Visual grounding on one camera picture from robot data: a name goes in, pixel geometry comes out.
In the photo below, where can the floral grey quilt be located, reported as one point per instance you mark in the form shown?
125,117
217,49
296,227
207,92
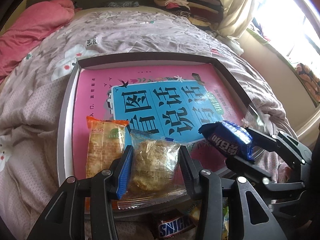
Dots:
150,35

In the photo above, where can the yellow snack packet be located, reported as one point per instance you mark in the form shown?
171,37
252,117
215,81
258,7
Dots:
196,211

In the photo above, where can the dark patterned cloth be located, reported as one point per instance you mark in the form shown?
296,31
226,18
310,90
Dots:
123,4

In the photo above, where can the orange floral cloth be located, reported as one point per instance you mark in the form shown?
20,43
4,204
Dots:
308,80

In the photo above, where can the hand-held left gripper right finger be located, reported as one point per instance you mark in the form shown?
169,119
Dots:
190,176

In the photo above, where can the pink blanket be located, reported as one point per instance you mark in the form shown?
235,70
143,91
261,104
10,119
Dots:
32,30

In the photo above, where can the crumpled clear wrapper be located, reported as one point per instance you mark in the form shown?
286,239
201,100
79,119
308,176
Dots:
251,120

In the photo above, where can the blue chocolate snack packet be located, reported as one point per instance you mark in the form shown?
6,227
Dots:
225,137

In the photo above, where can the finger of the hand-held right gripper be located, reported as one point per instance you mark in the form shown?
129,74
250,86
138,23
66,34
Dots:
287,147
247,171

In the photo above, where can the pile of folded clothes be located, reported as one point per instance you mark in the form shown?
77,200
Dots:
195,5

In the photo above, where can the brown chocolate bar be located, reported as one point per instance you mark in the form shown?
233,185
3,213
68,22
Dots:
172,228

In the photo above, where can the orange cake snack packet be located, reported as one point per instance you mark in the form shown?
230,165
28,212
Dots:
105,145

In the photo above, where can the cream curtain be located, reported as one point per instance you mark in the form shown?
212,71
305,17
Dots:
237,10

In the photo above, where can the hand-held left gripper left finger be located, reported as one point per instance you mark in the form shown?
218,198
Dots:
125,171

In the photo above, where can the clear pastry snack packet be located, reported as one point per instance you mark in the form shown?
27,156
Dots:
152,160

